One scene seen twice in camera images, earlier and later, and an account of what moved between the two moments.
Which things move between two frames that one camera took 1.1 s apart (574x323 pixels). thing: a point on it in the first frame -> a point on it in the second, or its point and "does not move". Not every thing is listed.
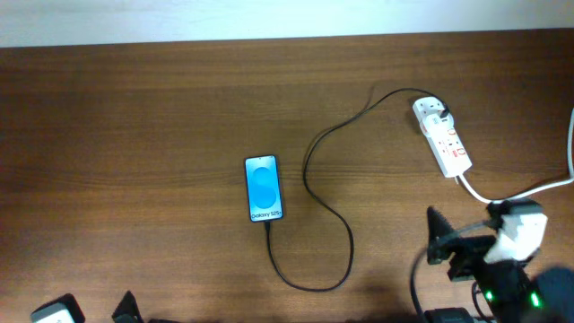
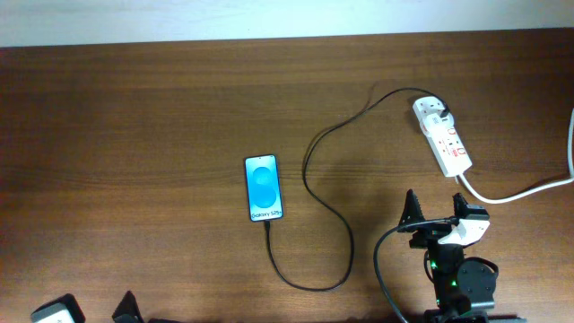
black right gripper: (439, 239) -> (428, 233)
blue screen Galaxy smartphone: (263, 187) does not move
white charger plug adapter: (437, 126) does not move
